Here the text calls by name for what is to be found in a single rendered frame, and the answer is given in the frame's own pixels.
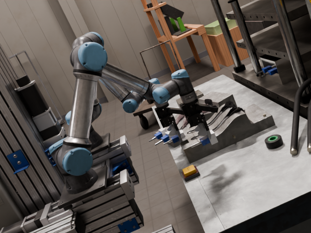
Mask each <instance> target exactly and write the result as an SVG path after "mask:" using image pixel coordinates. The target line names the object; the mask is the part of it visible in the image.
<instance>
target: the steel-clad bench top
mask: <svg viewBox="0 0 311 233"><path fill-rule="evenodd" d="M194 90H195V91H196V90H200V91H201V92H202V93H203V94H204V95H206V94H208V93H210V92H221V93H229V94H233V96H234V99H235V102H236V104H237V107H240V108H245V107H248V106H250V105H252V104H255V105H257V106H258V107H260V108H262V109H263V110H265V111H266V112H268V113H269V114H271V115H272V116H273V119H274V122H275V125H274V126H272V127H270V128H268V129H265V130H263V131H261V132H259V133H257V134H254V135H252V136H250V137H248V138H246V139H243V140H241V141H239V142H237V143H235V144H232V145H230V146H228V147H226V148H223V149H221V150H219V151H217V152H215V153H212V154H210V155H208V156H206V157H204V158H201V159H199V160H197V161H195V162H193V163H191V164H190V163H189V161H188V159H187V157H186V155H185V153H184V152H183V150H182V148H181V146H180V145H178V146H177V147H173V146H171V145H169V144H168V147H169V149H170V152H171V154H172V156H173V159H174V161H175V163H176V165H177V168H178V170H179V172H180V175H181V177H182V180H183V182H184V184H185V187H186V189H187V191H188V194H189V196H190V198H191V200H192V203H193V205H194V208H195V210H196V212H197V215H198V217H199V220H200V222H201V224H202V227H203V229H204V231H205V233H221V232H223V231H225V230H228V229H230V228H232V227H234V226H237V225H239V224H241V223H243V222H245V221H248V220H250V219H252V218H254V217H256V216H259V215H261V214H263V213H265V212H268V211H270V210H272V209H274V208H276V207H278V206H280V205H283V204H285V203H287V202H289V201H292V200H294V199H296V198H298V197H300V196H303V195H305V194H307V193H309V192H311V153H309V152H308V151H307V120H306V119H305V118H303V117H301V116H299V135H298V149H297V154H296V155H291V154H290V146H291V135H292V120H293V112H292V111H290V110H288V109H286V108H284V107H282V106H281V105H279V104H277V103H275V102H273V101H271V100H270V99H268V98H266V97H264V96H262V95H260V94H258V93H256V92H254V91H252V90H251V89H249V88H247V87H245V86H243V85H241V84H239V83H238V82H236V81H234V80H232V79H230V78H228V77H227V76H225V75H220V76H218V77H216V78H214V79H212V80H210V81H208V82H206V83H203V84H201V85H199V86H197V87H195V88H194ZM275 134H278V135H281V137H282V140H283V145H282V146H280V147H279V148H275V149H269V148H267V146H266V144H265V139H266V138H267V137H268V136H270V135H275ZM191 165H193V166H196V167H197V169H198V171H199V173H200V176H198V177H196V178H193V179H191V180H189V181H187V182H186V181H185V180H184V177H183V175H182V173H181V172H182V171H183V170H182V169H184V168H186V167H189V166H191Z"/></svg>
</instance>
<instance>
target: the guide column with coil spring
mask: <svg viewBox="0 0 311 233"><path fill-rule="evenodd" d="M230 4H231V7H232V9H233V12H234V15H235V17H236V21H237V23H238V26H239V29H240V32H241V35H242V37H243V40H244V43H245V46H246V49H247V51H248V54H249V57H250V60H251V63H252V65H253V68H254V71H255V73H257V72H260V71H262V69H261V65H260V62H259V60H258V57H257V54H256V52H255V49H254V46H253V42H252V40H251V37H250V34H249V31H248V28H247V25H246V23H245V20H244V18H243V15H242V11H241V8H240V5H239V3H238V0H236V1H234V2H231V3H230ZM262 75H264V74H263V72H262V73H260V74H257V75H256V77H257V79H260V78H262Z"/></svg>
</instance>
